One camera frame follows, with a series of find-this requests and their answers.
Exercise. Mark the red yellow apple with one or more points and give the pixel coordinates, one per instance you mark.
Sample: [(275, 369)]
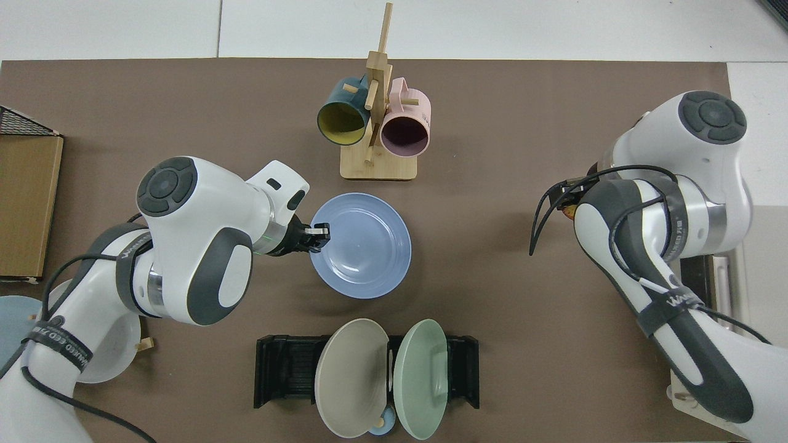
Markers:
[(567, 213)]

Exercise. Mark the blue plate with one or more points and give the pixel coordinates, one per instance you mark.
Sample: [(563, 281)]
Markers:
[(369, 246)]

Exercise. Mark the black dish rack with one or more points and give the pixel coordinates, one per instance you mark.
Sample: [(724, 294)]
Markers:
[(283, 369)]

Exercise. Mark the beige plate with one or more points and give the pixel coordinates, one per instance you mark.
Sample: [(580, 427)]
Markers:
[(351, 381)]

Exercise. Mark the pale green plate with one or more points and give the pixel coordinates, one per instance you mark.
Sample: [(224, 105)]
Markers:
[(422, 381)]

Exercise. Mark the grey plate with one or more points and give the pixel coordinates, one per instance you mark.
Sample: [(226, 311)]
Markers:
[(117, 351)]

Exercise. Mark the wooden cup stand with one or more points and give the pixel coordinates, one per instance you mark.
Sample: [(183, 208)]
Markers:
[(378, 166)]

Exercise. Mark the brown table cloth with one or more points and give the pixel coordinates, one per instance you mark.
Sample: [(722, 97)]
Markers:
[(492, 277)]

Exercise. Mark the dark blue cup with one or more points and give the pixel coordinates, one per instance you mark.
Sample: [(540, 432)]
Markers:
[(341, 120)]

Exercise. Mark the pink cup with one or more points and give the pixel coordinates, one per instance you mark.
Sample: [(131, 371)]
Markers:
[(403, 135)]

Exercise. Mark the small blue round thing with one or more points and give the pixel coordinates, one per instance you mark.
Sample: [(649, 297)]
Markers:
[(385, 427)]

